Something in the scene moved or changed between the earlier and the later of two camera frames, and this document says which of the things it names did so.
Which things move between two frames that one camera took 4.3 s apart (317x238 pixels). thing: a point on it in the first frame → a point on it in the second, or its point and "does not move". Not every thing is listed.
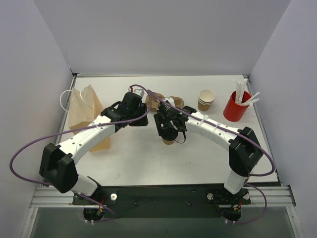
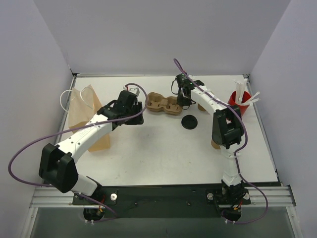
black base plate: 164,200 does not move
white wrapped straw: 238,92 does not move
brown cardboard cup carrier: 155,100 does not move
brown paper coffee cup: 168,142 → 215,145
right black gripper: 162,123 → 184,99
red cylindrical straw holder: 233,111 does not move
